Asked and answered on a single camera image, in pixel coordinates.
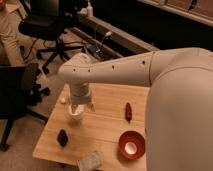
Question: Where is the small beige round object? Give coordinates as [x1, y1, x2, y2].
[60, 97, 66, 104]

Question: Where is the black office chair far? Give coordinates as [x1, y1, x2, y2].
[18, 0, 87, 74]

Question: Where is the small black object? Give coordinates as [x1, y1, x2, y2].
[57, 129, 68, 147]

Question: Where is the red ceramic bowl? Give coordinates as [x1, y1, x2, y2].
[118, 131, 145, 160]

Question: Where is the person in beige shirt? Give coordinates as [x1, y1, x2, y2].
[0, 0, 24, 66]

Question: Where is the black office chair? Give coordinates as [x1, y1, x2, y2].
[18, 0, 87, 74]
[0, 63, 50, 151]

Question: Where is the black office chair near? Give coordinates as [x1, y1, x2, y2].
[0, 63, 50, 151]

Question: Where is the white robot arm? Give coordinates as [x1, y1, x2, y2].
[58, 47, 213, 171]

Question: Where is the white spray bottle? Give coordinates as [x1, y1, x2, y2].
[87, 0, 93, 17]

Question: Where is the black power strip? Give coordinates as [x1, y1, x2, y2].
[87, 45, 115, 61]

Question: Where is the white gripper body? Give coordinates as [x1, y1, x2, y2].
[70, 87, 94, 110]

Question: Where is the dark red elongated object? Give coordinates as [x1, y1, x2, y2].
[125, 103, 132, 122]

